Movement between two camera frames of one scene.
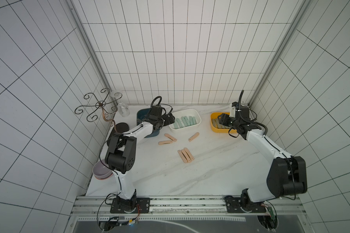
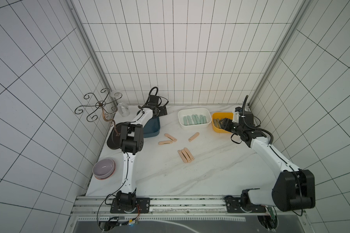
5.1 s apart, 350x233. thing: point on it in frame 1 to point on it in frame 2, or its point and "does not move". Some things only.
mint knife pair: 179,123 to 189,120
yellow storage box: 214,115 does not move
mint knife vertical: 183,121 to 194,119
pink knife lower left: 165,142 does not move
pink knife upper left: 170,137 does not move
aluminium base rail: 189,206 does not move
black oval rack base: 120,128 does not move
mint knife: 187,121 to 197,118
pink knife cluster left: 183,156 does not move
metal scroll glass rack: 93,103 does not move
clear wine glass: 123,108 does not move
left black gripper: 168,122 to 163,112
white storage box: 185,120 to 202,111
